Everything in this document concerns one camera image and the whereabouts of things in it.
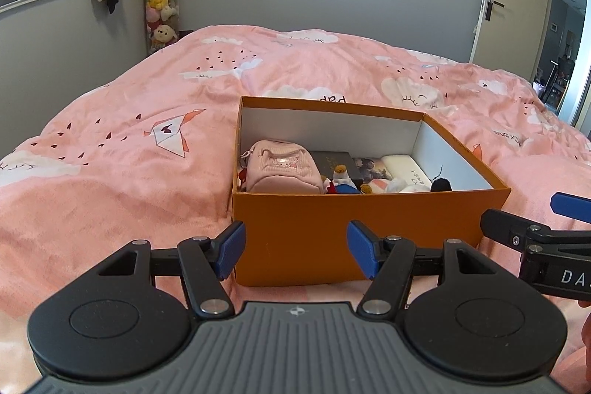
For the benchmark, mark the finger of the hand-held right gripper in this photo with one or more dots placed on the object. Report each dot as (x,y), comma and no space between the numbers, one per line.
(575,207)
(508,230)

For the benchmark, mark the bear plush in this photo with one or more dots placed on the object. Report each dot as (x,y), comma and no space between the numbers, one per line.
(341,181)

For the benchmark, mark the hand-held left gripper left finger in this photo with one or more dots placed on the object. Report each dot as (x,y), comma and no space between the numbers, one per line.
(231,248)

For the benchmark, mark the black and gold box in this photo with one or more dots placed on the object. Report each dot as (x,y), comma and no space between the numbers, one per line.
(330,161)

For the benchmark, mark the person's right hand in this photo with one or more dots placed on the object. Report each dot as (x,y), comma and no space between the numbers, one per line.
(588,329)

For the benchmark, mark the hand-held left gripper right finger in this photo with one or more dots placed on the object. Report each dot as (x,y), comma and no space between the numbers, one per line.
(364,248)

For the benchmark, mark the pink striped plush toy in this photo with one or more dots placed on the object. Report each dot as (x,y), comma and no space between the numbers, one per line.
(381,186)

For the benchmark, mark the pink cloud print blanket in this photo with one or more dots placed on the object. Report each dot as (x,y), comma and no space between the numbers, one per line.
(115,172)

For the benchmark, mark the pink pouch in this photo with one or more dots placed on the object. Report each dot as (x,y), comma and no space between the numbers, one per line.
(281,172)

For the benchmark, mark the orange cardboard box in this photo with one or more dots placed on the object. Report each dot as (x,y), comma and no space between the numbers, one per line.
(295,232)

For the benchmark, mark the card box with figure picture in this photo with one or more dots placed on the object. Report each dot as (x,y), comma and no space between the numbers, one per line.
(369,168)

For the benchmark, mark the black and white plush toy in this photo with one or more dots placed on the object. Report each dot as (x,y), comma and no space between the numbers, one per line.
(411,187)

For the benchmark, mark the white rectangular case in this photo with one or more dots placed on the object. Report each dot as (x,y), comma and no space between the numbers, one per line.
(401,165)

